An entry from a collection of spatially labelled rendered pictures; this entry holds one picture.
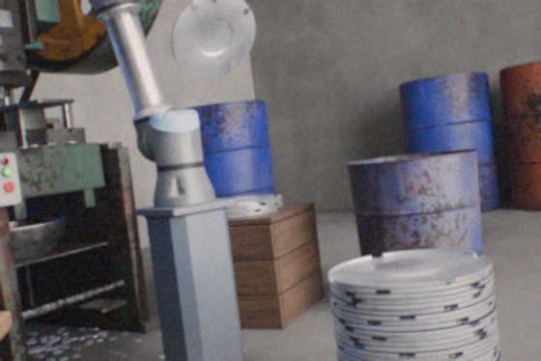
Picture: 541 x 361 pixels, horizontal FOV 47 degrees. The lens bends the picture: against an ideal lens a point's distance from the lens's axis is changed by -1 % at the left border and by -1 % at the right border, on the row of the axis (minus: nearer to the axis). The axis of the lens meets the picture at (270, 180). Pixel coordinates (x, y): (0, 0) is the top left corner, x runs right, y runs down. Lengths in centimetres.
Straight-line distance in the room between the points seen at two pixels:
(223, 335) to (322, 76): 377
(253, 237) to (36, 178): 67
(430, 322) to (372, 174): 94
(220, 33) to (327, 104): 309
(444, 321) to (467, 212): 93
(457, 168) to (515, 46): 277
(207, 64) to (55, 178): 60
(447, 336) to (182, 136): 77
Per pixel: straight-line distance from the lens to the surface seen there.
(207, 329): 150
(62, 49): 245
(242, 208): 208
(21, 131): 202
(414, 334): 104
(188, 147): 148
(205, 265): 148
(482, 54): 467
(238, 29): 207
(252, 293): 198
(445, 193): 191
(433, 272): 112
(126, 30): 164
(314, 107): 513
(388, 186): 189
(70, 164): 203
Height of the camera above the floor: 56
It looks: 3 degrees down
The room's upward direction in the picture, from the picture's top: 7 degrees counter-clockwise
